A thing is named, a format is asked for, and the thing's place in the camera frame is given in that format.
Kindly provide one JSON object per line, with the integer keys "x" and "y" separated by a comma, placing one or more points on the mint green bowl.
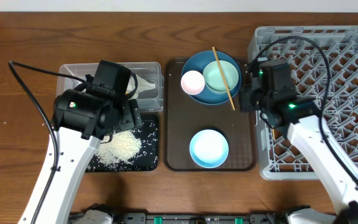
{"x": 214, "y": 80}

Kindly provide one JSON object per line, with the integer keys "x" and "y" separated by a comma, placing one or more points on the pink cup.
{"x": 192, "y": 82}

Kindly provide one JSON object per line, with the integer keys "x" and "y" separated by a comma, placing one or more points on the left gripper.
{"x": 130, "y": 116}

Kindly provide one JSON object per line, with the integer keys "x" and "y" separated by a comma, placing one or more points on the grey dishwasher rack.
{"x": 324, "y": 66}

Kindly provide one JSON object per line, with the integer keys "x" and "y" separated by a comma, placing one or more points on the black plastic tray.
{"x": 145, "y": 160}

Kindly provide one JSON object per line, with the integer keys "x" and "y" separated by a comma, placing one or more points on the brown serving tray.
{"x": 184, "y": 117}

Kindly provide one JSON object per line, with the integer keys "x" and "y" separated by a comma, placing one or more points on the light blue bowl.
{"x": 209, "y": 148}

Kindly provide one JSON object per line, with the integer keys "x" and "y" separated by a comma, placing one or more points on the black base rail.
{"x": 143, "y": 218}

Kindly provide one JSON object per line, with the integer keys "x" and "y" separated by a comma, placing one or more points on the white rice pile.
{"x": 123, "y": 147}

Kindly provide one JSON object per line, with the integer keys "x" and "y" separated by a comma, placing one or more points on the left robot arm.
{"x": 81, "y": 121}

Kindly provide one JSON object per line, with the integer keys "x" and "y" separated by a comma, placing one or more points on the clear plastic bin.
{"x": 148, "y": 101}

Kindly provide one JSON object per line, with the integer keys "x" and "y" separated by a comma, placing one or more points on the white tissue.
{"x": 137, "y": 85}

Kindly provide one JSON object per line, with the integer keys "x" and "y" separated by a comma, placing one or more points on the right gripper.
{"x": 246, "y": 93}

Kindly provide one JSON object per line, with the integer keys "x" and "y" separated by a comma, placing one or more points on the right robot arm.
{"x": 302, "y": 123}

